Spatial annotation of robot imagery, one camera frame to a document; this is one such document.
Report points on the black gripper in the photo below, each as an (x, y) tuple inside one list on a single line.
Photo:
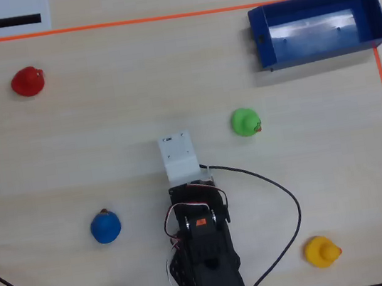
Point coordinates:
[(193, 188)]

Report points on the blue rubber duck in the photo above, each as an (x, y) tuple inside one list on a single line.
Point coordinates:
[(105, 228)]

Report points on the green rubber duck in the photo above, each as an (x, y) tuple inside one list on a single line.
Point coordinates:
[(243, 122)]

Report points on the yellow rubber duck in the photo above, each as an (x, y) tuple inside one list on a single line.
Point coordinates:
[(320, 252)]

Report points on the blue plastic box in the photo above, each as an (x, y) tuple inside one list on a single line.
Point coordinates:
[(306, 48)]

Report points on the red rubber duck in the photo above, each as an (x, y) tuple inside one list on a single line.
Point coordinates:
[(27, 83)]

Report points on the orange tape border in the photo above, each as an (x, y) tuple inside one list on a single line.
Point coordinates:
[(158, 17)]

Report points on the white camera housing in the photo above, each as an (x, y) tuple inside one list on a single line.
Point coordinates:
[(178, 155)]

